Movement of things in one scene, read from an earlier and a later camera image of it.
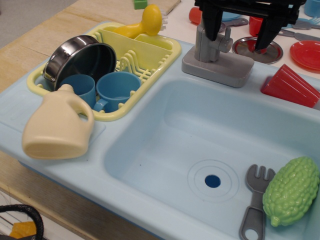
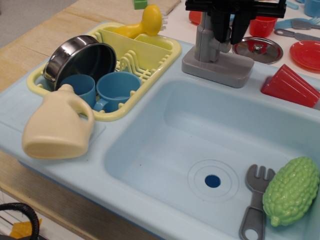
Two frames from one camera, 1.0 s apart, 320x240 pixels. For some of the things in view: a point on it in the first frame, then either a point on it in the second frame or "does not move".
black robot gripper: (276, 13) to (220, 10)
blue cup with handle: (114, 88) does not move
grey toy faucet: (207, 62) does not move
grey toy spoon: (299, 36) does not move
